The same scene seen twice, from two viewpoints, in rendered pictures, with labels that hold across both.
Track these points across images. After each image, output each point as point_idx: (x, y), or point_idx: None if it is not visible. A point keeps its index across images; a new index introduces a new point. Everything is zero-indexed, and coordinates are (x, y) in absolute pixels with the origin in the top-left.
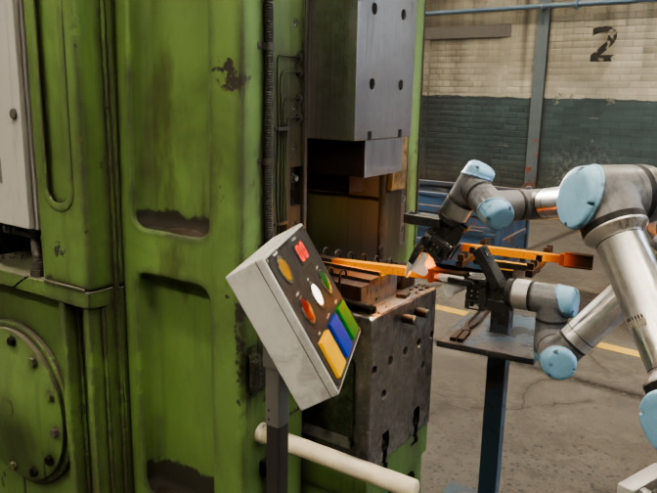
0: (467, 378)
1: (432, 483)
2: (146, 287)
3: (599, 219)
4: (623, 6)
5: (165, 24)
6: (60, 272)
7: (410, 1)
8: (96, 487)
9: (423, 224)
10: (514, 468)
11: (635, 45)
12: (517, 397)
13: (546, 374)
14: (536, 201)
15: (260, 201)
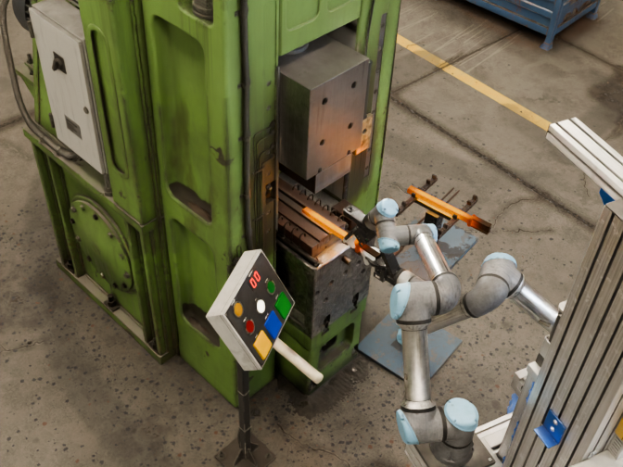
0: (460, 189)
1: (387, 300)
2: (177, 220)
3: (400, 321)
4: None
5: (183, 88)
6: (123, 205)
7: (361, 72)
8: (152, 313)
9: (354, 221)
10: None
11: None
12: (491, 219)
13: (530, 192)
14: (414, 241)
15: (242, 214)
